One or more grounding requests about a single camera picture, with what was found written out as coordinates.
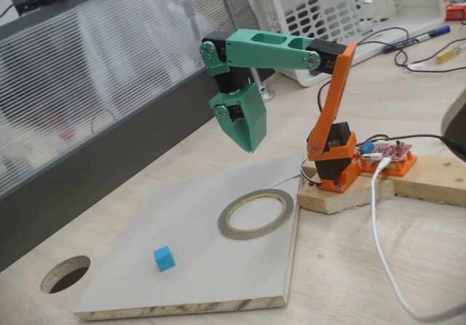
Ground white-topped plywood board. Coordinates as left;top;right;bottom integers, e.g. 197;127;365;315
74;155;303;322

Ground metal pole with foot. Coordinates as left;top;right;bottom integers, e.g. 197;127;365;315
213;0;277;103

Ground white plastic mesh basket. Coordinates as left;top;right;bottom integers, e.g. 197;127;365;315
247;0;448;87

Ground black power cable with plug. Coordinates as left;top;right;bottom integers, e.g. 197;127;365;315
378;133;466;155

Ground dark grey rounded object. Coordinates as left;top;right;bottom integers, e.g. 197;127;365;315
440;87;466;151

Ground orange circuit board mount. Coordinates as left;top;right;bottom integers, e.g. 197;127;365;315
358;149;418;177

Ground thin black cable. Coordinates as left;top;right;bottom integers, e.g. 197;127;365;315
356;27;466;74

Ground blue marker pen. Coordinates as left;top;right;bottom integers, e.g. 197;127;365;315
382;25;451;54

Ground red white black servo wires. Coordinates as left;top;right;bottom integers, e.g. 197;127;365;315
299;154;324;188

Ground white USB cable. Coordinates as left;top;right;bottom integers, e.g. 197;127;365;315
370;157;466;323

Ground yellow-handled small tool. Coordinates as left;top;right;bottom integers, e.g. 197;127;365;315
435;44;466;64

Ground blue cube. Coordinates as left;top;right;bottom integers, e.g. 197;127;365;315
153;245;176;273

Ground red controller circuit board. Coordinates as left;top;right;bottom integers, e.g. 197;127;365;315
358;135;414;162

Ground small red box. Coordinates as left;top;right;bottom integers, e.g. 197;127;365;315
444;1;466;22

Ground frosted glass desk partition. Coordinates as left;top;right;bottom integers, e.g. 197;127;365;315
0;0;277;273

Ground long wooden base plank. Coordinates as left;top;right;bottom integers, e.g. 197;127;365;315
301;154;466;206

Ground short pale wooden base block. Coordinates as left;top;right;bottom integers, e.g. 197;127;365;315
296;174;397;216

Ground grey ring of tape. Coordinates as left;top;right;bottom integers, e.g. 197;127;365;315
217;188;295;241

